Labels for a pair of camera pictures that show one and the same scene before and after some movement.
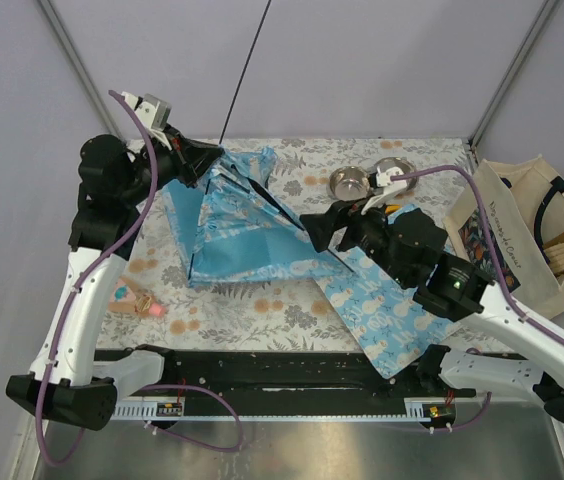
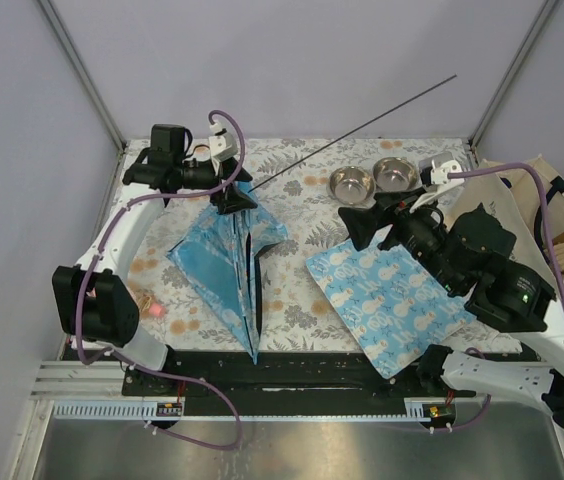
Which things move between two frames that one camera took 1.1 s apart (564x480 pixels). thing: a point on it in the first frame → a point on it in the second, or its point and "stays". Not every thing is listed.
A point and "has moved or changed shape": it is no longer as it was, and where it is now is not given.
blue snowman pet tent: [231, 227] has moved or changed shape
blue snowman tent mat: [391, 327] stays
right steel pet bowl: [405, 164] stays
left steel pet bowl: [349, 183] stays
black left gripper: [193, 158] → [231, 200]
